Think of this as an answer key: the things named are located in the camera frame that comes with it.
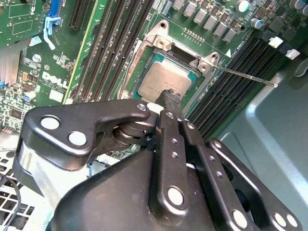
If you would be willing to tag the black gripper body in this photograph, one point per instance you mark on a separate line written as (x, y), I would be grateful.
(108, 204)

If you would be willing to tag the CPU with silver top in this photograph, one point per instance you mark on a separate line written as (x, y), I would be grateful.
(166, 77)

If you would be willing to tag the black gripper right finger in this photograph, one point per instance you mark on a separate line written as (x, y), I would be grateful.
(202, 154)

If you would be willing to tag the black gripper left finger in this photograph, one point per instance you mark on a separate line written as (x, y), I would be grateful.
(101, 113)

